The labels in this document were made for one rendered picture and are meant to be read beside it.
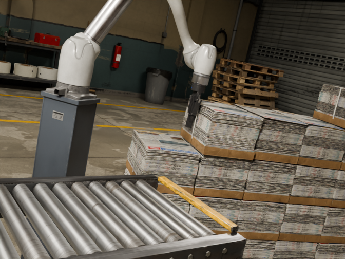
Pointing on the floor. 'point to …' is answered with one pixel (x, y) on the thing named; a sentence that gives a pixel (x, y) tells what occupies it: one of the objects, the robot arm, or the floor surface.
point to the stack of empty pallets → (234, 68)
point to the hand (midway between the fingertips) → (189, 121)
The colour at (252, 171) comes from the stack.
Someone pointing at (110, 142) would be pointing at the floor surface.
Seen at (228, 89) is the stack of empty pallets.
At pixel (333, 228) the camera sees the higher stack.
